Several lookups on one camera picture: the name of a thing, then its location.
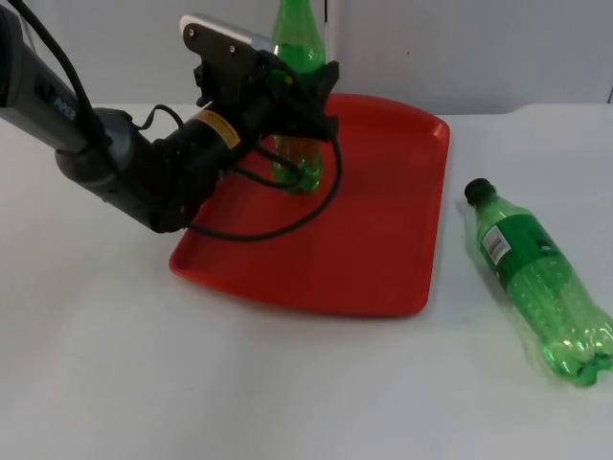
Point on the green plastic bottle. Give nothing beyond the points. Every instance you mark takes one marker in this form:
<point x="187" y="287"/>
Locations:
<point x="536" y="268"/>
<point x="297" y="33"/>

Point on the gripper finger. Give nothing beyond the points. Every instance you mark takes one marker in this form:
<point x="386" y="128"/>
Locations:
<point x="311" y="117"/>
<point x="328" y="75"/>

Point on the red tray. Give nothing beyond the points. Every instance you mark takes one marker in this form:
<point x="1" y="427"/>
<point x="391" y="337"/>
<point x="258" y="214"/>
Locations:
<point x="364" y="230"/>

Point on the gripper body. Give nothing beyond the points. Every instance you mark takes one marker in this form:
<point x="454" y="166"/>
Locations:
<point x="244" y="96"/>

